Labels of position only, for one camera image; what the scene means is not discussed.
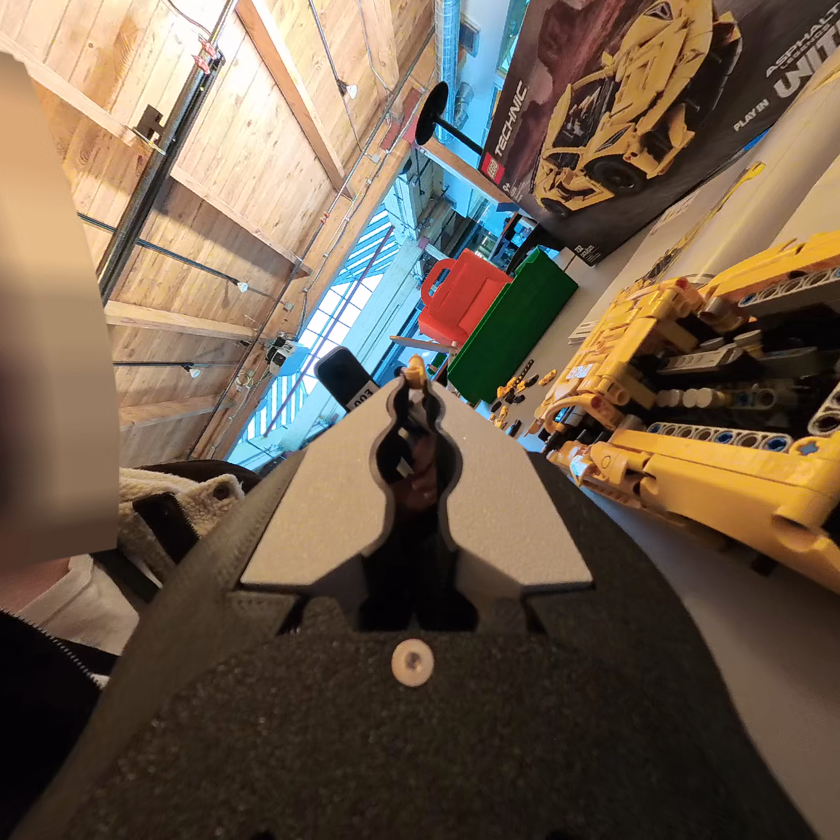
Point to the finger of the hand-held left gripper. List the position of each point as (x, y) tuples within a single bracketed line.
[(408, 436), (404, 468)]

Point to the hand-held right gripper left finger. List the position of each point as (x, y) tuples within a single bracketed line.
[(315, 525)]

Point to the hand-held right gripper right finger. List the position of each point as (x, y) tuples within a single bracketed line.
[(518, 525)]

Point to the small yellow toy piece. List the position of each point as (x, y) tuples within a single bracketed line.
[(415, 371)]

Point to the yellow toy brick car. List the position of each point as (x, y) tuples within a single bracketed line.
[(722, 459)]

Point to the grey desk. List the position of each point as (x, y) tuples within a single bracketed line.
[(722, 623)]

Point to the person's left hand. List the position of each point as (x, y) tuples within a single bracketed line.
[(423, 482)]

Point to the black toy piece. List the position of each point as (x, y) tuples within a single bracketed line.
[(514, 428)]

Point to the black toy beam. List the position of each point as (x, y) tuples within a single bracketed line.
[(518, 384)]

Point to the red folding bin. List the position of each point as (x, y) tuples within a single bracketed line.
[(459, 295)]

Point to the green folding board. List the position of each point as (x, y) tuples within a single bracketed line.
[(512, 328)]

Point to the white shirt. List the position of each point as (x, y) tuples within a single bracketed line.
[(79, 604)]

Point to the toy car instruction booklet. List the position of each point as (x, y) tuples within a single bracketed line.
[(722, 229)]

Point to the black toy set box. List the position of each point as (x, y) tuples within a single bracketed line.
[(590, 65)]

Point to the black pedestal stand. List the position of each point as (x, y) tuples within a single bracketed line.
[(430, 111)]

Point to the silver air duct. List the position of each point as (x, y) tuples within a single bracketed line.
[(448, 52)]

